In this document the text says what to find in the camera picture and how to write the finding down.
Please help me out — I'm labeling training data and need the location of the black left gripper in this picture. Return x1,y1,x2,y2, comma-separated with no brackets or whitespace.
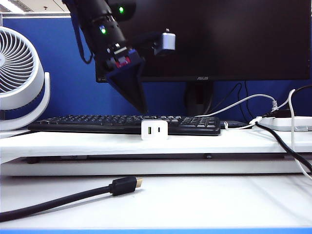
94,42,149,115

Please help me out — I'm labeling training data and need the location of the white USB charging base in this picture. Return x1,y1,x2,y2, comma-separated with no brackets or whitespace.
140,119,169,141

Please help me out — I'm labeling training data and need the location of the black Logitech keyboard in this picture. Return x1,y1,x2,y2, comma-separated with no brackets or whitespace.
27,114,221,137

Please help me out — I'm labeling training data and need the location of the white desk riser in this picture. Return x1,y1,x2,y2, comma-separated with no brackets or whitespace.
0,128,312,176

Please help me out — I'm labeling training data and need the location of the white desk fan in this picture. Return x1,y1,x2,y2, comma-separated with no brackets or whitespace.
0,26,51,132

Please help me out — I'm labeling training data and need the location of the black ASUS monitor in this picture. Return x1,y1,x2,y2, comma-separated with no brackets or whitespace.
95,0,312,130

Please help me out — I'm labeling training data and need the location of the white power strip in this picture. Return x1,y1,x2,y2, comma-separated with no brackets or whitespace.
258,116,312,132

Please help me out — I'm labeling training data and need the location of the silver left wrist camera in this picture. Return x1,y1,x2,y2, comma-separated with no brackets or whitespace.
153,28,176,57

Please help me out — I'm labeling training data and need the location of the black HDMI cable gold connector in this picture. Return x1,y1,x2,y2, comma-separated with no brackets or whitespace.
0,175,144,223

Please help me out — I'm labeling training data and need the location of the thin black cable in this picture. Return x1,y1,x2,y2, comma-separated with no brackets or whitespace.
244,81,251,117
212,82,244,117

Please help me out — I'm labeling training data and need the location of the grey power cable with plug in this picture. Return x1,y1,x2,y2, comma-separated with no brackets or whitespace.
195,94,280,117

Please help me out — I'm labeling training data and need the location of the black power cable white label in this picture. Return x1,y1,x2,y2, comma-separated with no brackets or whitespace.
250,109,312,173

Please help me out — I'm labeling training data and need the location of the black round-plug power cable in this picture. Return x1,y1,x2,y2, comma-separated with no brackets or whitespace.
295,84,312,95

